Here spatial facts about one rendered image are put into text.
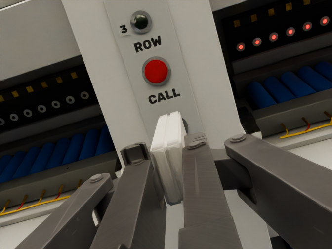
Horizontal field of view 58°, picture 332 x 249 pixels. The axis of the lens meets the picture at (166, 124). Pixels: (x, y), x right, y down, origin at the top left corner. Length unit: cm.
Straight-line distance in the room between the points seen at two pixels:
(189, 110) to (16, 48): 13
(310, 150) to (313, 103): 5
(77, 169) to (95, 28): 15
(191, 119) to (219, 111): 2
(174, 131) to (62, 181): 20
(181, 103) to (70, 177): 16
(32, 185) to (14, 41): 16
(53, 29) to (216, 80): 12
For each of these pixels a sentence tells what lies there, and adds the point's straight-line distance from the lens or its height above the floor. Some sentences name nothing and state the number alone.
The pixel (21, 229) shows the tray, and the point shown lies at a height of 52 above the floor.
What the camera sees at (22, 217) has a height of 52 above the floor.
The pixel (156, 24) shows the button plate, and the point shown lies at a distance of 21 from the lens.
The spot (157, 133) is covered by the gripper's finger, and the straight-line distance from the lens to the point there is 16.
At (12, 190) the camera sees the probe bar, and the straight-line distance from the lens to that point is 36.
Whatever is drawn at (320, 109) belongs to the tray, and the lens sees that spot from 32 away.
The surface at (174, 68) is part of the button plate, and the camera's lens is 21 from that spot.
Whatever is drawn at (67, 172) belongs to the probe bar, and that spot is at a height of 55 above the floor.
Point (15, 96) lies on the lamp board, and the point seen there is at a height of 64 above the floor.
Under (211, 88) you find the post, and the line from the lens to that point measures 22.
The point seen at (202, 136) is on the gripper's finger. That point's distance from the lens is 16.
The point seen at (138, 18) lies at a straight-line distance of 21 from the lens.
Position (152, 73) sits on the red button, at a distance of 21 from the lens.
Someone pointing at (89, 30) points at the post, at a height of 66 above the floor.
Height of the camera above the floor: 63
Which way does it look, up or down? 13 degrees down
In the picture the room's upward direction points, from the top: 18 degrees counter-clockwise
